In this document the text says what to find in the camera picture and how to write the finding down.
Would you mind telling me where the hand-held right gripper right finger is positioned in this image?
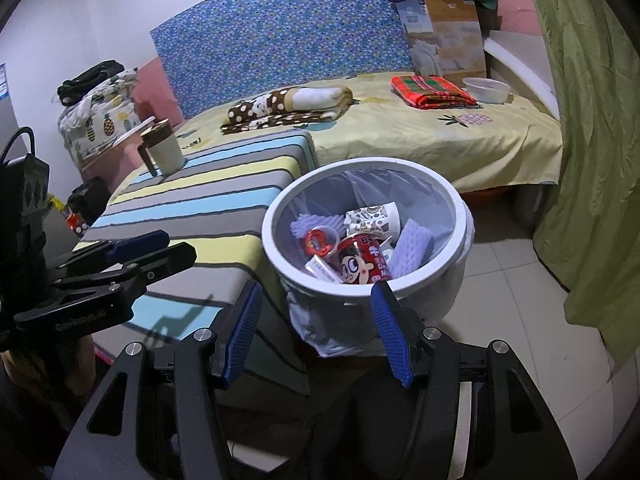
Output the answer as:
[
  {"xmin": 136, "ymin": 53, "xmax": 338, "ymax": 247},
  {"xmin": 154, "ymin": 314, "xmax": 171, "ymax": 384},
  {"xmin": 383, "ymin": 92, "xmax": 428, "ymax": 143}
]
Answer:
[{"xmin": 370, "ymin": 280, "xmax": 578, "ymax": 480}]

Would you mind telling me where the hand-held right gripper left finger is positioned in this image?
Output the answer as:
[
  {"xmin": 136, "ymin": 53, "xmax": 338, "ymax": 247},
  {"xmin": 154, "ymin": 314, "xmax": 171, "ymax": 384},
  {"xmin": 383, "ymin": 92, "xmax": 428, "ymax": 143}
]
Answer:
[{"xmin": 62, "ymin": 280, "xmax": 264, "ymax": 480}]

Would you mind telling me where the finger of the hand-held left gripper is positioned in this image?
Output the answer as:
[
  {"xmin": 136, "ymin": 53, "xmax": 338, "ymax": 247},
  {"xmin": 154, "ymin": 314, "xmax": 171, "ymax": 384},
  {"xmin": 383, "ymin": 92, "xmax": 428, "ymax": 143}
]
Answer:
[
  {"xmin": 55, "ymin": 242, "xmax": 197, "ymax": 301},
  {"xmin": 47, "ymin": 230, "xmax": 170, "ymax": 281}
]

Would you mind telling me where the white round trash bin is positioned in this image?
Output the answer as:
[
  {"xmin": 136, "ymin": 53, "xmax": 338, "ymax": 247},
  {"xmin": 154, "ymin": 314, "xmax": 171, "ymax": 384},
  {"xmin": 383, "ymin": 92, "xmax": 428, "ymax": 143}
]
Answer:
[{"xmin": 261, "ymin": 157, "xmax": 473, "ymax": 343}]

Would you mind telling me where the red cartoon can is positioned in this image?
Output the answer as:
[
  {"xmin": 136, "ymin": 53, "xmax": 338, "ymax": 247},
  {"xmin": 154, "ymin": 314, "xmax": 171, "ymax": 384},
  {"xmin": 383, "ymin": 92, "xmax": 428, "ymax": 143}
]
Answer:
[{"xmin": 336, "ymin": 232, "xmax": 393, "ymax": 285}]

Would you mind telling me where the purple foam piece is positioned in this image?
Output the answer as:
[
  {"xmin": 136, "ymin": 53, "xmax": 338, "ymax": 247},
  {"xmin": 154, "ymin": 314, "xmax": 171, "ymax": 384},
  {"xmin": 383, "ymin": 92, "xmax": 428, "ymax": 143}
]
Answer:
[
  {"xmin": 389, "ymin": 217, "xmax": 433, "ymax": 281},
  {"xmin": 291, "ymin": 212, "xmax": 348, "ymax": 246}
]

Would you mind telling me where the red jelly cup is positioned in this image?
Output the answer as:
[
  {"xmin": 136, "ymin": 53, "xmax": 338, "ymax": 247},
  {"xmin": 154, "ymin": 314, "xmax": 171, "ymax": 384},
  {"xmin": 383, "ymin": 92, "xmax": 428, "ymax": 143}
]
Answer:
[{"xmin": 302, "ymin": 226, "xmax": 340, "ymax": 257}]

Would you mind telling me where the brown patterned paper cup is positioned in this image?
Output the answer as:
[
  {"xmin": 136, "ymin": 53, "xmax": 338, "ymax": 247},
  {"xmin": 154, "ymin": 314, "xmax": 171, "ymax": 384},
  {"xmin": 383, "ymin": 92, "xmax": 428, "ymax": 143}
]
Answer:
[{"xmin": 345, "ymin": 201, "xmax": 401, "ymax": 241}]

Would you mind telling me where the red toy car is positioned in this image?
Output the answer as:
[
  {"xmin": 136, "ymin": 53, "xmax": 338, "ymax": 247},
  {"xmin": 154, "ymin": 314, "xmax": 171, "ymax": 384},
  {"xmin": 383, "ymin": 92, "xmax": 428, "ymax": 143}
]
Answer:
[{"xmin": 52, "ymin": 199, "xmax": 90, "ymax": 237}]

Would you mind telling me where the black backpack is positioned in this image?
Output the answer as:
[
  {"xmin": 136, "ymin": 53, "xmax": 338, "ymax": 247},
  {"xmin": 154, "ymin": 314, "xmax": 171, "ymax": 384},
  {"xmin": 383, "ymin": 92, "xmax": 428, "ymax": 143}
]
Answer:
[{"xmin": 67, "ymin": 177, "xmax": 113, "ymax": 226}]

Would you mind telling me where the pink storage box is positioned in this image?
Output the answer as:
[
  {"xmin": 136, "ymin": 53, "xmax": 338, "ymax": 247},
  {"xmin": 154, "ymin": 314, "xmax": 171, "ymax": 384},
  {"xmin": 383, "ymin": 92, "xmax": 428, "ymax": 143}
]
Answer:
[{"xmin": 80, "ymin": 116, "xmax": 157, "ymax": 185}]

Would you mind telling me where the brown and cream tumbler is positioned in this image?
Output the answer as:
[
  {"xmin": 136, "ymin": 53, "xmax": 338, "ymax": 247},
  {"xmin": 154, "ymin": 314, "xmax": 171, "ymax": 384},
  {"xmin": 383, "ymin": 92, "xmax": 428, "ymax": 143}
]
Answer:
[{"xmin": 137, "ymin": 117, "xmax": 187, "ymax": 177}]

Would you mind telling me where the pineapple print storage bag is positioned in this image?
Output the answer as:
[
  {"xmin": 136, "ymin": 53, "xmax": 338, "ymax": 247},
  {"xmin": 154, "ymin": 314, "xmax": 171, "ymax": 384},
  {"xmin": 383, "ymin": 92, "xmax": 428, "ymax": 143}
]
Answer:
[{"xmin": 57, "ymin": 67, "xmax": 141, "ymax": 166}]

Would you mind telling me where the black bag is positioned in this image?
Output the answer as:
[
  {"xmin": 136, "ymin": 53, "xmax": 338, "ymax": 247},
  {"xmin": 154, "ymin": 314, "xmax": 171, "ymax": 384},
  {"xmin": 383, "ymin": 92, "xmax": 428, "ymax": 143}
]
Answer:
[{"xmin": 56, "ymin": 60, "xmax": 126, "ymax": 107}]

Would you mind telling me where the brown polka dot blanket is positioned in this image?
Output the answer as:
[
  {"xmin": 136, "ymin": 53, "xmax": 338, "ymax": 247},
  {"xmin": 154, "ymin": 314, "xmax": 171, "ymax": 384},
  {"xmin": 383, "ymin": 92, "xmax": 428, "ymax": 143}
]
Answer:
[{"xmin": 221, "ymin": 85, "xmax": 354, "ymax": 135}]

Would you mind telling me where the yellow bed sheet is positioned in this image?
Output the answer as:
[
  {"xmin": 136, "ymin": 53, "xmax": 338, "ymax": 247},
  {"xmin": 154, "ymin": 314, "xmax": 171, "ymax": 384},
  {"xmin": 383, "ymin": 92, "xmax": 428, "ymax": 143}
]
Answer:
[{"xmin": 172, "ymin": 72, "xmax": 565, "ymax": 196}]

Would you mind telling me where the red plaid cloth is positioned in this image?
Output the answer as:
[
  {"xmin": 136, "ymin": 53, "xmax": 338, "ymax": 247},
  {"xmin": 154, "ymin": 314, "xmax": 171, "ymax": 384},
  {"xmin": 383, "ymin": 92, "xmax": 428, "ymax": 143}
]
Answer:
[{"xmin": 390, "ymin": 75, "xmax": 482, "ymax": 110}]

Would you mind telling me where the blue floral headboard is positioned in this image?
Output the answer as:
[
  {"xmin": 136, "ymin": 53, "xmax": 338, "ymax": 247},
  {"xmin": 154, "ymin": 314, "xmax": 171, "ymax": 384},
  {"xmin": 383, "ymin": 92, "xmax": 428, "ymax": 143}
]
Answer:
[{"xmin": 150, "ymin": 0, "xmax": 443, "ymax": 121}]

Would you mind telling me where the clear plastic bowl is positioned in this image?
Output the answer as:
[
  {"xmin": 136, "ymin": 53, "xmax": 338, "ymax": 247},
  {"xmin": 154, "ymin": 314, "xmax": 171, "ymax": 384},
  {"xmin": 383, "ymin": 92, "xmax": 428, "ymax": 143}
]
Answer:
[{"xmin": 461, "ymin": 77, "xmax": 511, "ymax": 105}]

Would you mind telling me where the green curtain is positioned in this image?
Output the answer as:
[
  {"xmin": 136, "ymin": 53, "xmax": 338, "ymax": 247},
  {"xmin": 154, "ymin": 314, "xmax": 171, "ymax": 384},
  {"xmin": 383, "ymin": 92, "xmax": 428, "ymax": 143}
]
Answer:
[{"xmin": 520, "ymin": 0, "xmax": 640, "ymax": 368}]

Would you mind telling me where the printed cardboard box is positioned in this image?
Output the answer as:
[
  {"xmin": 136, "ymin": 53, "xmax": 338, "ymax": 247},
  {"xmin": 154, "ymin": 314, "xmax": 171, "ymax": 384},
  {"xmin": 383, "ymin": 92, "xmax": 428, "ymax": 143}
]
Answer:
[{"xmin": 395, "ymin": 0, "xmax": 488, "ymax": 88}]

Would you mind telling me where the white bed frame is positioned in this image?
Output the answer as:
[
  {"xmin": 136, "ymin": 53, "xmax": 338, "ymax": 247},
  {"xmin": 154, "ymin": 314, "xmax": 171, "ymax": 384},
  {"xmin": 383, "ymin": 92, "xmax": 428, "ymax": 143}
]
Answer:
[{"xmin": 485, "ymin": 35, "xmax": 561, "ymax": 121}]

